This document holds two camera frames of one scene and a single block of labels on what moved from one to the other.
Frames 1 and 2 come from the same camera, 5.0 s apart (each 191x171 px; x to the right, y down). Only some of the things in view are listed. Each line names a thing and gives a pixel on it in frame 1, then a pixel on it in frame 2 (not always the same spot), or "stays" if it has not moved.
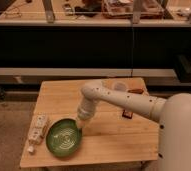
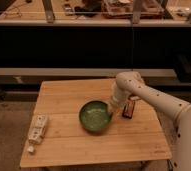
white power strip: x=38 y=128 stays
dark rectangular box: x=128 y=114 stays
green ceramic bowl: x=64 y=137 -> x=95 y=115
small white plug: x=30 y=148 stays
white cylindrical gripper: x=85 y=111 -> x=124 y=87
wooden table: x=114 y=133 stays
